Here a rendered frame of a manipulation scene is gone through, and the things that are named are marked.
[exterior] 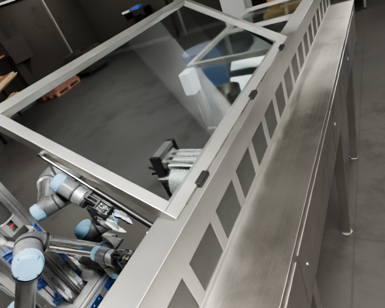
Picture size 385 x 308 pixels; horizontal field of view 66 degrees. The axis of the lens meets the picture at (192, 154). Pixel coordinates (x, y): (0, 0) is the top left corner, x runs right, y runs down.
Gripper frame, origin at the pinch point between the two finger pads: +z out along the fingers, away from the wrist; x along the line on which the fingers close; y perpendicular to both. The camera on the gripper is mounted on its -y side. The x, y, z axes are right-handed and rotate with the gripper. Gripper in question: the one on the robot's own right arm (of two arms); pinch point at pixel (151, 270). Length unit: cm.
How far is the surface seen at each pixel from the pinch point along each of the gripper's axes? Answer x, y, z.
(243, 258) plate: -7, 35, 54
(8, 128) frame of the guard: -14, 83, 8
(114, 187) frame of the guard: -14, 66, 34
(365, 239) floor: 116, -109, 73
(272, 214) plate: 9, 35, 58
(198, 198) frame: -7, 56, 49
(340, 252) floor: 101, -109, 57
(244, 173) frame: 17, 43, 49
